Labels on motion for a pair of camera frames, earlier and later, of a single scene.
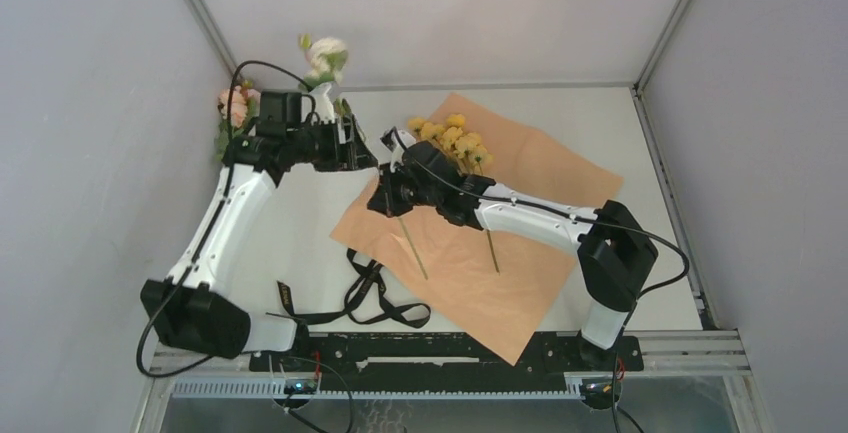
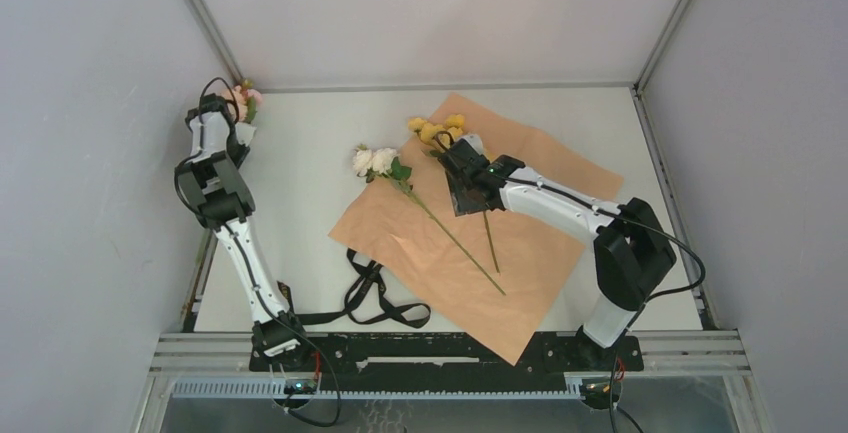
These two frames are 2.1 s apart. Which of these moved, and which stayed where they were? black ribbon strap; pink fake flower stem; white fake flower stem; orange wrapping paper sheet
Moved: white fake flower stem
Stayed: orange wrapping paper sheet; pink fake flower stem; black ribbon strap
